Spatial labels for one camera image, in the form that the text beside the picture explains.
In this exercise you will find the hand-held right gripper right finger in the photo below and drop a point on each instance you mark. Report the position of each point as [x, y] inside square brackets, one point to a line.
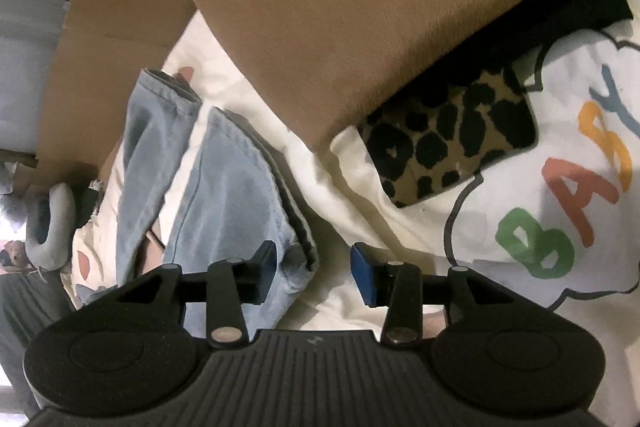
[362, 272]

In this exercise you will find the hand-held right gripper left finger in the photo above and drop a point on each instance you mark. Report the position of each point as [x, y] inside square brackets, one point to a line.
[270, 267]

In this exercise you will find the light blue denim jeans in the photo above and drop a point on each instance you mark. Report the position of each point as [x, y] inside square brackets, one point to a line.
[225, 187]

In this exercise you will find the bear print cream blanket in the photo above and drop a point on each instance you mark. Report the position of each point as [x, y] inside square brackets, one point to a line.
[350, 217]

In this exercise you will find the leopard print cloth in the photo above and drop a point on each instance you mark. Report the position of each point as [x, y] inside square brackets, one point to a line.
[450, 147]

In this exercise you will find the small black cloth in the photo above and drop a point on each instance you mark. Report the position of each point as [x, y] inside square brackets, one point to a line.
[90, 202]

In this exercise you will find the grey neck pillow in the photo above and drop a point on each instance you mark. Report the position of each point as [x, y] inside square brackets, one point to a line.
[60, 207]

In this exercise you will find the dark grey pillow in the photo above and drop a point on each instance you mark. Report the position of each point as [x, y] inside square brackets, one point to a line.
[25, 322]

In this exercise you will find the small plush doll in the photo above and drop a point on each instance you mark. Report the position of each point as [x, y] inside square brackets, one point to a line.
[15, 254]

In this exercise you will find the brown cushion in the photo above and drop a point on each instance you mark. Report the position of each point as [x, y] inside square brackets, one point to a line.
[375, 7]

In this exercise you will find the brown cardboard sheet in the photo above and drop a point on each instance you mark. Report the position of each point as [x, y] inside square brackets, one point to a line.
[115, 7]

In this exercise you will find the grey upright panel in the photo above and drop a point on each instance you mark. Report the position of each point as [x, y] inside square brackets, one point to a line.
[30, 32]

